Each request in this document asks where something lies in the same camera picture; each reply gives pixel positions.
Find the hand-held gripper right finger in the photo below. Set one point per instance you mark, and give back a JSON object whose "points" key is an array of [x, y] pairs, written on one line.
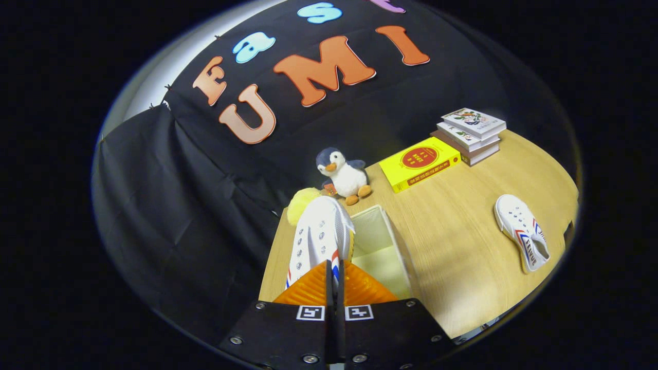
{"points": [[390, 334]]}

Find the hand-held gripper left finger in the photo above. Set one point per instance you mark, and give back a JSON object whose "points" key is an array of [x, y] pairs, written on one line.
{"points": [[288, 334]]}

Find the beige fabric storage box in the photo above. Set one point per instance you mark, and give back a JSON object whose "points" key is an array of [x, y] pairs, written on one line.
{"points": [[383, 257]]}

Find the white striped canvas shoe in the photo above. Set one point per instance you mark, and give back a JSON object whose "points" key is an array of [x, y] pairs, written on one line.
{"points": [[522, 228], [318, 231]]}

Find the yellow bun plush toy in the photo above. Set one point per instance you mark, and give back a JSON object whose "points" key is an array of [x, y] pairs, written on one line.
{"points": [[298, 205]]}

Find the penguin plush toy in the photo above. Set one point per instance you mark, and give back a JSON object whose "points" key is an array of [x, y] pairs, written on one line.
{"points": [[347, 177]]}

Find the yellow book with red circle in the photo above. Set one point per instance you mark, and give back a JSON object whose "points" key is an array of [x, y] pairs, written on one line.
{"points": [[419, 163]]}

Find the white floral cover book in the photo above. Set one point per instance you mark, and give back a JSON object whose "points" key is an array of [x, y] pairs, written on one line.
{"points": [[473, 122]]}

